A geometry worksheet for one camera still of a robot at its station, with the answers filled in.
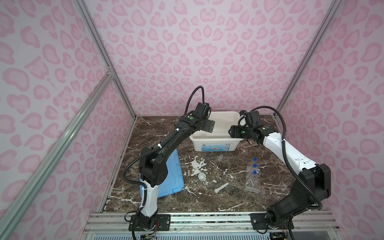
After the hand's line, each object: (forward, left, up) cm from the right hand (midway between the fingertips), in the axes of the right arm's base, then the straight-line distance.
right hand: (235, 129), depth 85 cm
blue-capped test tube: (-12, -14, -21) cm, 28 cm away
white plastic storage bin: (-4, +9, -5) cm, 11 cm away
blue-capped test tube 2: (-6, -16, -23) cm, 28 cm away
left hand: (+5, +16, +2) cm, 17 cm away
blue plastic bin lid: (-24, +34, -19) cm, 46 cm away
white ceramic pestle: (-28, +10, -19) cm, 35 cm away
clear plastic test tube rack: (-21, -11, -19) cm, 30 cm away
